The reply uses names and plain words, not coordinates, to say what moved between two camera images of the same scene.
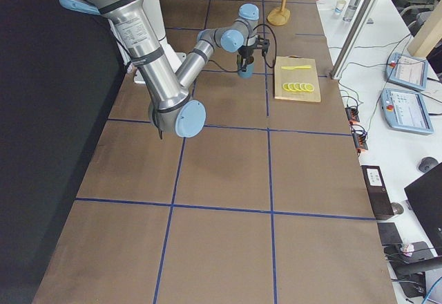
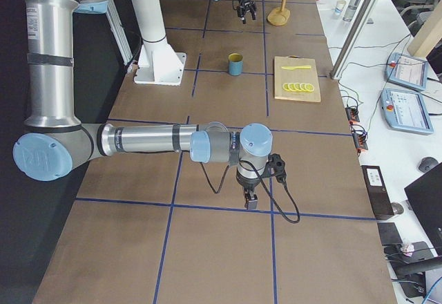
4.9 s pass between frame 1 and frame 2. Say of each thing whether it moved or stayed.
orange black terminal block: stayed
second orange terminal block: stayed
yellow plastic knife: stayed
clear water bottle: stayed
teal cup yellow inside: moved
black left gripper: moved
